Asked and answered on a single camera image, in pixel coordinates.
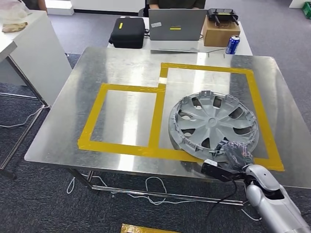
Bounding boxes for black zip case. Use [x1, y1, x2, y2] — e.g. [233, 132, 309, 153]
[109, 17, 146, 50]

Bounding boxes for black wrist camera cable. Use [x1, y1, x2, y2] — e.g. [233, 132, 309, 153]
[206, 179, 239, 222]

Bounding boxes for brown bread loaf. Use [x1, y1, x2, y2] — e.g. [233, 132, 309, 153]
[2, 21, 29, 34]

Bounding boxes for yellow floor tape square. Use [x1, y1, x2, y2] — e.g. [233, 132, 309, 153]
[120, 223, 181, 233]

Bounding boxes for green plastic crate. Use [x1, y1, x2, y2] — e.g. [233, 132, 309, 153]
[302, 0, 311, 20]

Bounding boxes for white panel desk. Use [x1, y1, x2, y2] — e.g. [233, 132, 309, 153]
[0, 9, 72, 107]

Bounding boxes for grey laptop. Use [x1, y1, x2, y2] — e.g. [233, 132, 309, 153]
[148, 8, 208, 54]

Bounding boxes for steel workbench table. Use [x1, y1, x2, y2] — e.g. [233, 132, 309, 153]
[24, 46, 311, 206]

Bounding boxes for blue drink can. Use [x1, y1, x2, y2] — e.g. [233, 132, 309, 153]
[225, 34, 241, 55]

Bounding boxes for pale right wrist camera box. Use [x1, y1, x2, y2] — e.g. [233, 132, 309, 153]
[201, 158, 246, 183]

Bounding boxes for person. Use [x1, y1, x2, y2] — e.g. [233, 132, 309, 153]
[147, 0, 207, 10]
[23, 0, 48, 14]

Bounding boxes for grey plastic wheel hubcap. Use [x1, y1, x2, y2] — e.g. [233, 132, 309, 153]
[168, 90, 260, 163]

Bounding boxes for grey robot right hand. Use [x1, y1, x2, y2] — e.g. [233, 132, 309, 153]
[215, 140, 254, 171]

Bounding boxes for brown cardboard box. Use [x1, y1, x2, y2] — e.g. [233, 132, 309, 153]
[202, 16, 242, 48]

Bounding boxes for clear plastic bag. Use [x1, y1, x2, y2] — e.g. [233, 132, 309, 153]
[0, 0, 32, 26]

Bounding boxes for long white floor cable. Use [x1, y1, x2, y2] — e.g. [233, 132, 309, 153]
[66, 175, 262, 222]

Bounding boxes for black wifi router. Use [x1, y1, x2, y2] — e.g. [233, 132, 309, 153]
[207, 8, 239, 27]

